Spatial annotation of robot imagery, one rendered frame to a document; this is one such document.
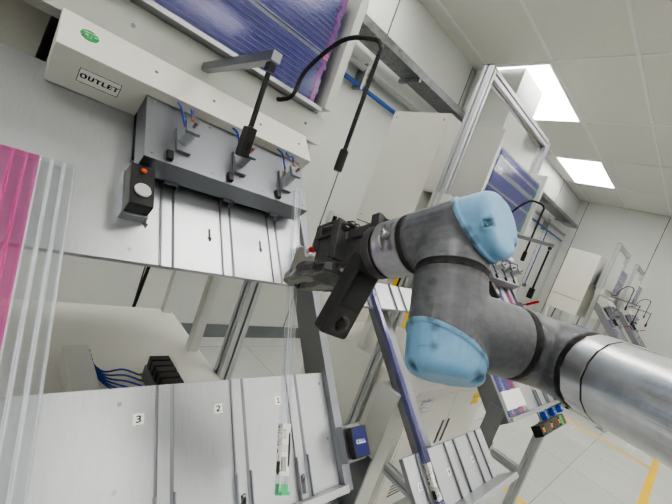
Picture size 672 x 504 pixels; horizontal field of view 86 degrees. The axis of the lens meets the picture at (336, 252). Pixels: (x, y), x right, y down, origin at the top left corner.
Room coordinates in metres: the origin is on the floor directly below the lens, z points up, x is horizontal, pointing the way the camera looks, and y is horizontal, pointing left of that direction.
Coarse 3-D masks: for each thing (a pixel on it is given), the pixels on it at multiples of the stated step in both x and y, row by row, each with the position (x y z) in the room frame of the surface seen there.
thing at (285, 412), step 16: (288, 288) 0.58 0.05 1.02; (288, 304) 0.56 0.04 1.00; (288, 320) 0.54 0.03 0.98; (288, 336) 0.53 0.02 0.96; (288, 352) 0.51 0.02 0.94; (288, 368) 0.50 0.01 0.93; (288, 384) 0.49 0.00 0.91; (288, 400) 0.47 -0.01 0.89; (288, 416) 0.46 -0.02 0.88; (288, 480) 0.42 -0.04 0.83
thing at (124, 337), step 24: (72, 312) 1.01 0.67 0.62; (96, 312) 1.06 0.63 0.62; (120, 312) 1.12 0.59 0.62; (144, 312) 1.18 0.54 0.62; (72, 336) 0.89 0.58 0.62; (96, 336) 0.93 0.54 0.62; (120, 336) 0.98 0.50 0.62; (144, 336) 1.02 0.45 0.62; (168, 336) 1.07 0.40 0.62; (48, 360) 0.77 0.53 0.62; (96, 360) 0.83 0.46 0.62; (120, 360) 0.87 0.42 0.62; (144, 360) 0.90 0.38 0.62; (192, 360) 0.99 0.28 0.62; (48, 384) 0.70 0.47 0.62
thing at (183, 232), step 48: (0, 48) 0.54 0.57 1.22; (0, 96) 0.51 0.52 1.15; (48, 96) 0.56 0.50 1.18; (48, 144) 0.52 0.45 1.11; (96, 144) 0.58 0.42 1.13; (96, 192) 0.54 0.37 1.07; (192, 192) 0.67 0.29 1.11; (96, 240) 0.50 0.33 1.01; (144, 240) 0.55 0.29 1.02; (192, 240) 0.62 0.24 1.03; (240, 240) 0.69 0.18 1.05; (288, 240) 0.79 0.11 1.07
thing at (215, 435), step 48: (192, 384) 0.49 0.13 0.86; (240, 384) 0.55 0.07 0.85; (48, 432) 0.36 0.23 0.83; (96, 432) 0.39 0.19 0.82; (144, 432) 0.42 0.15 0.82; (192, 432) 0.46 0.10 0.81; (240, 432) 0.51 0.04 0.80; (48, 480) 0.34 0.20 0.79; (96, 480) 0.37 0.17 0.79; (144, 480) 0.40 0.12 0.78; (192, 480) 0.43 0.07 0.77; (240, 480) 0.47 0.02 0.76; (336, 480) 0.58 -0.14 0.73
